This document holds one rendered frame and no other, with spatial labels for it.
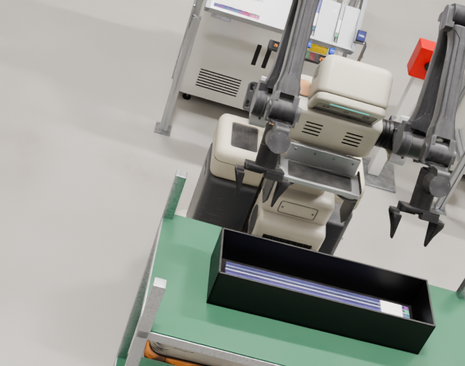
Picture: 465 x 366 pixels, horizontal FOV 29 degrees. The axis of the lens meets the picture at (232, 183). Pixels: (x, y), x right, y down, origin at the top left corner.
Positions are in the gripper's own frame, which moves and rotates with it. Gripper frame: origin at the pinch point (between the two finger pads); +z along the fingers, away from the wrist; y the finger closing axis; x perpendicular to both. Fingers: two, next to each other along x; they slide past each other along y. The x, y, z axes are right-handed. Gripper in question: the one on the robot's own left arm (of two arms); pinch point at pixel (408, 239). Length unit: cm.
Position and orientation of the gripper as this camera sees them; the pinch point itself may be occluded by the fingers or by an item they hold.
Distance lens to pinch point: 250.0
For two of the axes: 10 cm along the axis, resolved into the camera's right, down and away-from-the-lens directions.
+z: -2.7, 9.5, 1.8
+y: 9.6, 2.5, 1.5
